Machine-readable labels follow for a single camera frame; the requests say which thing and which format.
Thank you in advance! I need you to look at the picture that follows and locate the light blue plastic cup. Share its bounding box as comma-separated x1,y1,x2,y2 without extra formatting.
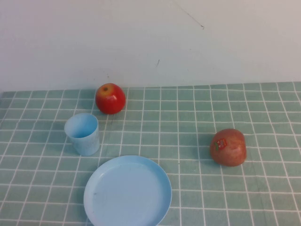
64,113,100,157

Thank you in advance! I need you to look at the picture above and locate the light blue round plate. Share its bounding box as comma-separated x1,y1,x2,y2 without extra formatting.
83,154,173,226

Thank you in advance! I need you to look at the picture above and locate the green white grid tablecloth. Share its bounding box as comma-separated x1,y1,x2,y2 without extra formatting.
0,81,301,226

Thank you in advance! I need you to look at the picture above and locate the shiny red yellow-topped apple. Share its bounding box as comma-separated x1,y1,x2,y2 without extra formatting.
95,83,127,115

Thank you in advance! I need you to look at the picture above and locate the dull red apple with sticker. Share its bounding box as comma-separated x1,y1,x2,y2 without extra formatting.
209,128,247,168

